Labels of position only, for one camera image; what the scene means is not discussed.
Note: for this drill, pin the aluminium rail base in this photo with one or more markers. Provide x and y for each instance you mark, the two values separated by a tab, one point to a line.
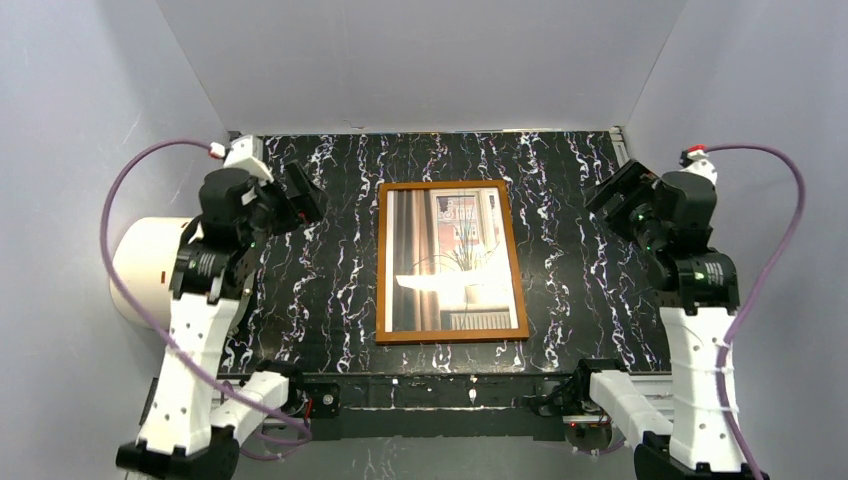
334	406

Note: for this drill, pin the printed photo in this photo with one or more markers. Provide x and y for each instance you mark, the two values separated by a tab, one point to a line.
450	265

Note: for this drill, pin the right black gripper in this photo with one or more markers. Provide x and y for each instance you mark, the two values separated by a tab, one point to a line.
614	195

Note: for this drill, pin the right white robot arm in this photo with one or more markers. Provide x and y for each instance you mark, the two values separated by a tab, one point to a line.
668	217

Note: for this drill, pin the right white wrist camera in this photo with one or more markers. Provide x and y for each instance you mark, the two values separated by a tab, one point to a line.
695	160

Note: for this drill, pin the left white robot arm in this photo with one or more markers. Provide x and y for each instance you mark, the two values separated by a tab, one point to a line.
199	318

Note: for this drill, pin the brown wooden photo frame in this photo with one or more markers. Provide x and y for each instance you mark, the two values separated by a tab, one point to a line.
450	336

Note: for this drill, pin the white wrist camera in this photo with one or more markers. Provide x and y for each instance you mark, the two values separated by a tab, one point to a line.
695	160
246	153

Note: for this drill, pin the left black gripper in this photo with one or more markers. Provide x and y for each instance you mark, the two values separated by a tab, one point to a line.
303	192

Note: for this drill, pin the white cylinder with coloured lid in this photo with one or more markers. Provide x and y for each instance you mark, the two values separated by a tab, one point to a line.
144	261

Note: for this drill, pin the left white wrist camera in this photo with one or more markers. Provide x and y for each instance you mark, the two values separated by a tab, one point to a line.
246	153

